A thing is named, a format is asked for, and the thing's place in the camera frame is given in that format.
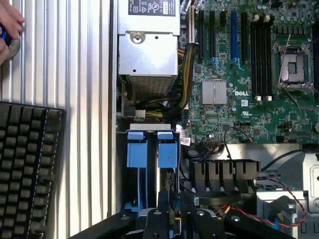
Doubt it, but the silver drive cage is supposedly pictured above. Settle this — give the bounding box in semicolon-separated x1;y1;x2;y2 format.
256;151;319;239

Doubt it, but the thin black wire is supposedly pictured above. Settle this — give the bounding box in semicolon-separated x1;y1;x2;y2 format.
223;126;253;160

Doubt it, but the silver chipset heatsink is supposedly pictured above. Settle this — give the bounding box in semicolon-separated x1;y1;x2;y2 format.
202;79;228;105

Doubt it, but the white expansion slot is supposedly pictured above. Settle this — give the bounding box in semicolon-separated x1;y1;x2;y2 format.
188;5;196;44

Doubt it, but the silver round disc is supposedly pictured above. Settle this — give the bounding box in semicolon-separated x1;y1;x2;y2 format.
6;23;25;59

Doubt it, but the silver CPU socket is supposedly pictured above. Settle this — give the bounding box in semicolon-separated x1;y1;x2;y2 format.
271;41;314;95

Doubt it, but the red black twisted wire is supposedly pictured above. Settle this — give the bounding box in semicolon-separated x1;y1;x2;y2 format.
256;176;308;228

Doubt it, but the long black expansion slot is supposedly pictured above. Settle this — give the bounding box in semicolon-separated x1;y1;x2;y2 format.
209;10;216;59
241;11;248;62
198;9;205;60

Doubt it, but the silver power supply unit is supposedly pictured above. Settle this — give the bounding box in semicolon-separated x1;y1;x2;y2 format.
117;0;181;101

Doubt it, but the blue disk carrier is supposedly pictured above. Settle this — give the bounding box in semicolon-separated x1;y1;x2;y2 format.
125;129;151;216

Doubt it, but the black RAM slot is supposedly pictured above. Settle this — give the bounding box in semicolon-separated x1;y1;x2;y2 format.
265;15;273;101
250;21;257;98
261;21;267;98
254;14;262;101

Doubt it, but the silver disk bay cage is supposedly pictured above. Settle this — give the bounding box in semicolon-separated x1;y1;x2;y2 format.
116;122;183;218

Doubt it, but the black keyboard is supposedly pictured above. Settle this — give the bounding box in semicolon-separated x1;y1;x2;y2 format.
0;101;67;239

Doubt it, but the person's hand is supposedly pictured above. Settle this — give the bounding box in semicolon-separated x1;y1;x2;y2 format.
0;0;26;66

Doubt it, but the green Dell motherboard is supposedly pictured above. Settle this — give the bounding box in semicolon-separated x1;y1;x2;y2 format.
178;0;319;145

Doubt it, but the black yellow cable bundle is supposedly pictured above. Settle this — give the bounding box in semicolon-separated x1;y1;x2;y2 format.
178;42;199;111

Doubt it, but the thick black cable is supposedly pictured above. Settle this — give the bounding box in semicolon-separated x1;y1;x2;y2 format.
261;148;308;171

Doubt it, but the thin metal locking lever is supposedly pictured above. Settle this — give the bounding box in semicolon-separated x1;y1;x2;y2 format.
278;34;292;81

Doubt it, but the blue expansion slot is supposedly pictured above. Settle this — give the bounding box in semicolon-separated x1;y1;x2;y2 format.
230;10;238;61

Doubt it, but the open silver PC case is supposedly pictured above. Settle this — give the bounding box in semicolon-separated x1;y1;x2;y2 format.
107;0;319;239

